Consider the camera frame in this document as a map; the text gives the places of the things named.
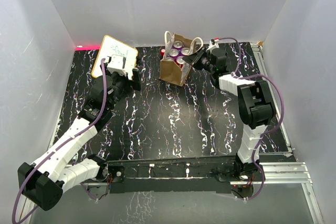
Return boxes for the burlap canvas bag rope handles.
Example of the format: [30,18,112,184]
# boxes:
[159,30,204,87]

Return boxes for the purple soda can rear left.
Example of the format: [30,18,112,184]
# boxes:
[173,40,184,50]

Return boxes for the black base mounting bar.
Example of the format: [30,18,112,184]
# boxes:
[108,156,252,194]

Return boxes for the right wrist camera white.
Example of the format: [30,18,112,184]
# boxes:
[208,38,219,51]

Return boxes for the whiteboard with yellow frame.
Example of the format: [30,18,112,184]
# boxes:
[91,35,138,80]

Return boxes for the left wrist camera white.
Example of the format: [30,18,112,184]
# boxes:
[107,55,134,80]

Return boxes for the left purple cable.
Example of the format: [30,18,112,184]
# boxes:
[12,57,110,223]

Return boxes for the purple soda can middle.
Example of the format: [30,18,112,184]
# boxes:
[169,48,180,59]

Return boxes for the purple soda can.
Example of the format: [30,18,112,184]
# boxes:
[181,47,190,56]
[169,48,180,59]
[173,40,184,50]

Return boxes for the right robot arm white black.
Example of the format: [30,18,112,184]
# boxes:
[183,48,276,180]

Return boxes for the purple soda can rear right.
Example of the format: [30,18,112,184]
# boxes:
[181,47,190,56]

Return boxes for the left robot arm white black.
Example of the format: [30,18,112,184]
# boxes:
[18,68,141,211]

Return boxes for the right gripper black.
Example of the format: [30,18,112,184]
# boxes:
[182,47,215,74]

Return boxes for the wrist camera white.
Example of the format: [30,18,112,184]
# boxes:
[208,38,219,51]
[107,55,134,80]

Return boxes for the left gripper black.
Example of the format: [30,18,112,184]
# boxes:
[101,63,141,110]

